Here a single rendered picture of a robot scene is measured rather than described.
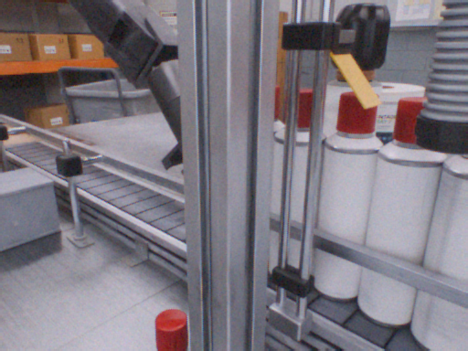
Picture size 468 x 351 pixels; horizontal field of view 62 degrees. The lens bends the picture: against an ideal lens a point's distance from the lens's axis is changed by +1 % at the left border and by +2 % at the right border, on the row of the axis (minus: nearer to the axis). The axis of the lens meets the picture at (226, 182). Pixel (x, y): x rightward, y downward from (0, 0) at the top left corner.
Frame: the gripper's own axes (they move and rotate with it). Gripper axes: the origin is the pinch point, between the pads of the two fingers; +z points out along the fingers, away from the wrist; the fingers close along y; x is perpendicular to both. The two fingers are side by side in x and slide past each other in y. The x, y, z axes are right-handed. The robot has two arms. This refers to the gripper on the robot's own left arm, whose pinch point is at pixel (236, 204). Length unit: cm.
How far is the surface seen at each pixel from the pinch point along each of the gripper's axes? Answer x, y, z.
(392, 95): -3, 51, -7
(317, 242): -11.7, -4.1, 7.5
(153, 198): 19.6, 2.0, -8.6
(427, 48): 85, 423, -76
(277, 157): -11.3, -2.6, -1.4
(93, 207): 26.8, -4.7, -12.2
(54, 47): 297, 155, -259
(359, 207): -15.2, -0.7, 6.5
